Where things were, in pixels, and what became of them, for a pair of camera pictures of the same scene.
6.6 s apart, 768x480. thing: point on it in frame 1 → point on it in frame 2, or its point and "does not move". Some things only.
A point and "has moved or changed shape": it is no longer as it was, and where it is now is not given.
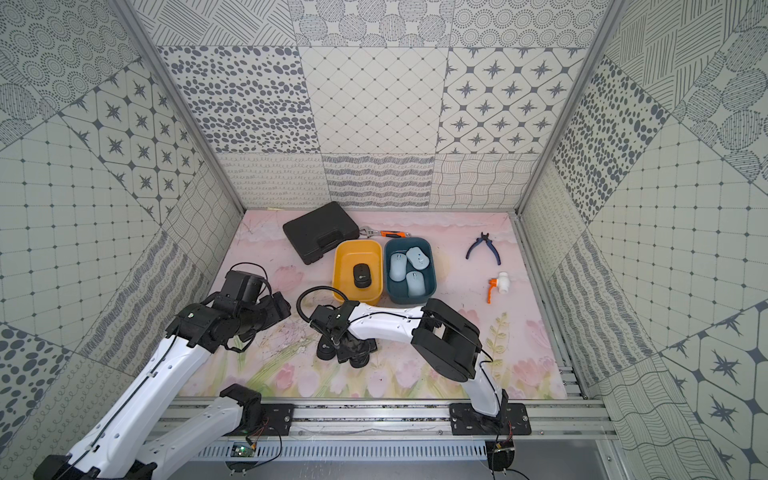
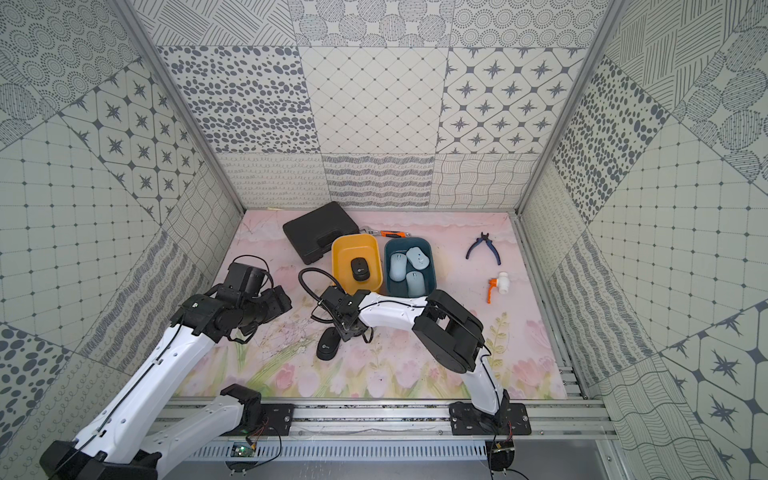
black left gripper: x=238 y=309 does not move
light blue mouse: x=416 y=283 does not move
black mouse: x=361 y=360 has moved or changed shape
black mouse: x=325 y=349 does not move
